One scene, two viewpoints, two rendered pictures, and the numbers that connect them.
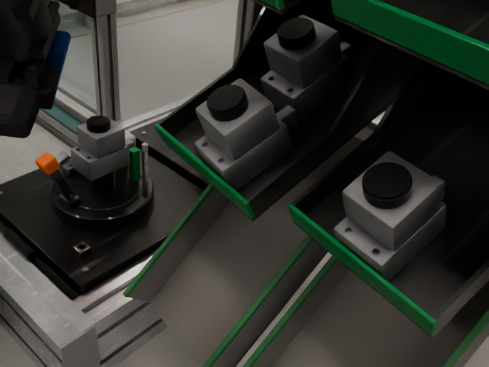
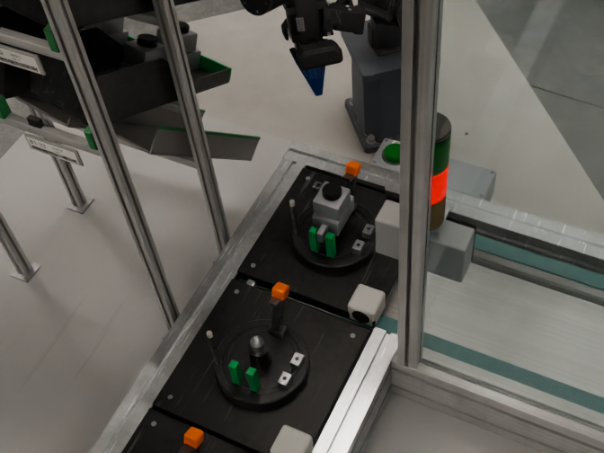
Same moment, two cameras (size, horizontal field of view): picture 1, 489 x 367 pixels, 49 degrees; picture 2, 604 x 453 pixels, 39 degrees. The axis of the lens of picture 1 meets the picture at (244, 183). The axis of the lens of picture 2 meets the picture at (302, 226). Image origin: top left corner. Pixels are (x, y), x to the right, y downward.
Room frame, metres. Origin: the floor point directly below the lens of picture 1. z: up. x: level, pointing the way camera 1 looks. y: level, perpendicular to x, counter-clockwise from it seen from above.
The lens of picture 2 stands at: (1.43, 0.06, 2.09)
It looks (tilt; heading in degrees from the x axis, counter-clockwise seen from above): 52 degrees down; 174
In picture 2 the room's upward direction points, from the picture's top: 7 degrees counter-clockwise
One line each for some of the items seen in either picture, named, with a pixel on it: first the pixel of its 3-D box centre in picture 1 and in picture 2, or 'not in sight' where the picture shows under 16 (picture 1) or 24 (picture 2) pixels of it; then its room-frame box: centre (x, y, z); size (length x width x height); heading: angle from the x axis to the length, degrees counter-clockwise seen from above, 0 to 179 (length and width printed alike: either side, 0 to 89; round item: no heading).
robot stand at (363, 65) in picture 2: not in sight; (389, 83); (0.25, 0.38, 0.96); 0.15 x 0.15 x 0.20; 3
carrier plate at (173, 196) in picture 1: (104, 202); (336, 242); (0.59, 0.20, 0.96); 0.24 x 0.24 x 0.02; 52
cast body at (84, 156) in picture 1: (106, 141); (330, 208); (0.60, 0.19, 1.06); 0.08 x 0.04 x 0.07; 142
